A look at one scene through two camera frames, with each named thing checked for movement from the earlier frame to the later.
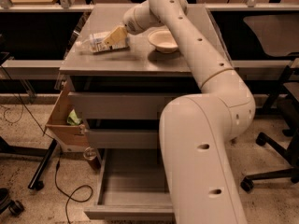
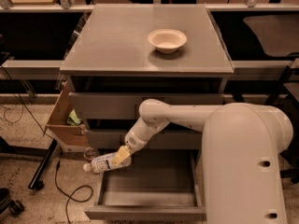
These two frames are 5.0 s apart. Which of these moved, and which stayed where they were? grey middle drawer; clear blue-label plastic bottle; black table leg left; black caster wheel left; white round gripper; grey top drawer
Moved: clear blue-label plastic bottle; white round gripper
Stayed: grey top drawer; black table leg left; black caster wheel left; grey middle drawer
